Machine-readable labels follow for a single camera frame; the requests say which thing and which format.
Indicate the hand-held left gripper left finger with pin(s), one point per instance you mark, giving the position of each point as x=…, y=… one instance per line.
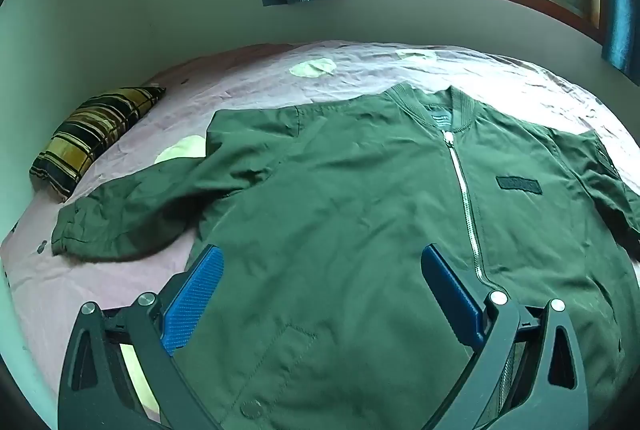
x=192, y=300

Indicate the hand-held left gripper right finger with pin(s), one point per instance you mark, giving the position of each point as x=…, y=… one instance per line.
x=452, y=295

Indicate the dark green zip jacket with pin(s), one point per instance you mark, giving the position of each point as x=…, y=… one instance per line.
x=350, y=210

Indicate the yellow black plaid pillow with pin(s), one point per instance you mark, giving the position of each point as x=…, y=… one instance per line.
x=92, y=135

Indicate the pink dotted bed sheet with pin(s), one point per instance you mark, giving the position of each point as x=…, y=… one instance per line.
x=240, y=75

